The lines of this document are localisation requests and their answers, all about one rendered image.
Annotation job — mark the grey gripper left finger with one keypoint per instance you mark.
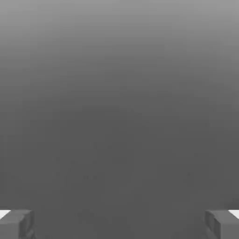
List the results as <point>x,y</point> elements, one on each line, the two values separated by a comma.
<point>13,224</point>

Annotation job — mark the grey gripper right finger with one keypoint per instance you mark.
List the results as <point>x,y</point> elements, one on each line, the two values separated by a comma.
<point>226,224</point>

